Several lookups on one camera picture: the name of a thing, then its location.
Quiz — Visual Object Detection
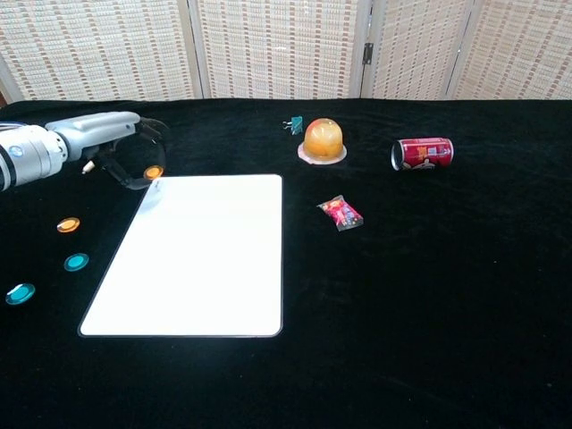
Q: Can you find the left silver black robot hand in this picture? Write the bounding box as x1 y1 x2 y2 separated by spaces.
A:
44 111 170 191

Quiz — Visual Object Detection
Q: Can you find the blue round magnet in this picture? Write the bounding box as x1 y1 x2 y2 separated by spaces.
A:
63 252 90 273
4 282 37 307

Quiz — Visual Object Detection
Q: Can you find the woven bamboo screen panel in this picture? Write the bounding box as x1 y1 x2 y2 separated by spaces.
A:
446 0 572 102
360 0 474 102
187 0 373 100
0 0 205 106

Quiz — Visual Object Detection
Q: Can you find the white magnetic board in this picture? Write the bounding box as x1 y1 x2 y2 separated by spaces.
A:
78 173 284 339

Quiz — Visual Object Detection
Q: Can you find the orange fruit jelly cup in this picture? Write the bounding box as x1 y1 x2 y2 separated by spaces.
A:
297 117 349 165

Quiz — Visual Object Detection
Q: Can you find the red wrapped candy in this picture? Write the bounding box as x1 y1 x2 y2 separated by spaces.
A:
315 194 364 233

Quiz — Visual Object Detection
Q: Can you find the red soda can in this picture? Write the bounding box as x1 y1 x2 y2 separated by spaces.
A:
391 137 455 172

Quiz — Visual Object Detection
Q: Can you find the black velvet tablecloth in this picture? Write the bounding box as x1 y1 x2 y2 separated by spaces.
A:
0 97 572 429

